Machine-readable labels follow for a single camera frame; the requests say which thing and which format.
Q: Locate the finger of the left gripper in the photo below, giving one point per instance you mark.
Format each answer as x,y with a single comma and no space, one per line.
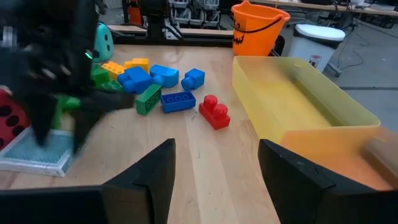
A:
40,118
93,105

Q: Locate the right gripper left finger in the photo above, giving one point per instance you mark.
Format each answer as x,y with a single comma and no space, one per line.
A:
140,193

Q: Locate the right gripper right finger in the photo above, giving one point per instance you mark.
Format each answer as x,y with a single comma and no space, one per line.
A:
304,199

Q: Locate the dark green brick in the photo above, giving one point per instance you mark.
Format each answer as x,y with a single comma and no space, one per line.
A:
112,86
148,101

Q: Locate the bright green brick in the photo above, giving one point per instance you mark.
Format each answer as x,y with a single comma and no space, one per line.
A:
100,76

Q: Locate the red foam die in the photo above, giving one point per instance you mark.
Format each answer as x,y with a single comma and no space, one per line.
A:
7,99

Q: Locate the white-framed blue tile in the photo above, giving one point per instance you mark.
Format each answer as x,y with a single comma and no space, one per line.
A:
21,155

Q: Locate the yellow studded brick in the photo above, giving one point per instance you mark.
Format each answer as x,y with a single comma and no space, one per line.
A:
112,68
138,63

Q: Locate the large blue stud block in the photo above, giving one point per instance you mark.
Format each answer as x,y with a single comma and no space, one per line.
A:
136,79

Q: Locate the teal foam die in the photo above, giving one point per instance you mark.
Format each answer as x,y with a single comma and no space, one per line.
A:
104,46

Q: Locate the light blue rounded block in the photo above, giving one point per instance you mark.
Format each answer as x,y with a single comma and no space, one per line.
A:
166,76

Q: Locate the blue three-hole brick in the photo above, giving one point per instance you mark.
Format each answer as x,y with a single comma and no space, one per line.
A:
178,102

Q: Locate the blue single-stud cube block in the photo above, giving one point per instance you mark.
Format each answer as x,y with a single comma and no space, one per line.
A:
196,77

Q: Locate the red two-stud brick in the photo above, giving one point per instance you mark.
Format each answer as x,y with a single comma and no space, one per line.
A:
214,116

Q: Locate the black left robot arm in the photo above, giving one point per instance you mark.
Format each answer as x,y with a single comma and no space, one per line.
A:
155,18

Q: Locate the orange translucent plastic bin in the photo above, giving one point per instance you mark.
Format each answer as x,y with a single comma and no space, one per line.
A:
326,155

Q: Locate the yellow translucent plastic bin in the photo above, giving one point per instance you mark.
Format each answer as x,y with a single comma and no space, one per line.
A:
280,102

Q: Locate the white pedal trash can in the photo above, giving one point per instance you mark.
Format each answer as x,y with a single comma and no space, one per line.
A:
311,49

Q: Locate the orange pumpkin-face bucket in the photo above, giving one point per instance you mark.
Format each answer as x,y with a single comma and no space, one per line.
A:
258,40

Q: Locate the long wooden workbench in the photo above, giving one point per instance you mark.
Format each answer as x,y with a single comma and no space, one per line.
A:
311,6

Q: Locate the black aluminium table frame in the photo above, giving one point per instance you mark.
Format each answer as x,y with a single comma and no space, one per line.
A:
202,35

